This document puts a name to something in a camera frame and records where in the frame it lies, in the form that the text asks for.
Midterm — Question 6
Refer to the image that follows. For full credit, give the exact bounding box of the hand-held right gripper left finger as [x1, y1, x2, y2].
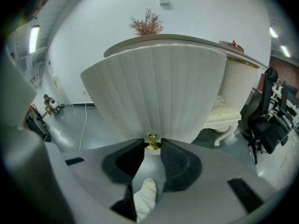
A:
[45, 138, 145, 223]

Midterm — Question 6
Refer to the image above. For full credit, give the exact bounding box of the black high-back office chair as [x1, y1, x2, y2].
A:
[240, 67, 294, 165]

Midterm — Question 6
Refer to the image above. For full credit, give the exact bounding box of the white curved desk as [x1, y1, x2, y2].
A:
[103, 33, 269, 113]

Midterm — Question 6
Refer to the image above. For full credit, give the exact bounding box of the cream upholstered stool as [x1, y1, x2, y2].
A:
[203, 94, 242, 147]

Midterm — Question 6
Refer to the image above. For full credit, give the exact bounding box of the white large drawer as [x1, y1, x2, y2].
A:
[80, 43, 227, 150]

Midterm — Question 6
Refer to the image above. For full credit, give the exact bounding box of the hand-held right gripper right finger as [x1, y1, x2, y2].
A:
[149, 138, 280, 224]

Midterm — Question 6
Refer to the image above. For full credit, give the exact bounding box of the thin white floor cable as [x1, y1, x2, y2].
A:
[79, 103, 88, 151]

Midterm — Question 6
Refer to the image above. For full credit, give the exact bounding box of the long ceiling lamp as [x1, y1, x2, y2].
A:
[28, 26, 40, 54]

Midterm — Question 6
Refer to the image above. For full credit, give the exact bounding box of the dried plant in white pot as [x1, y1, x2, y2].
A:
[128, 7, 164, 37]

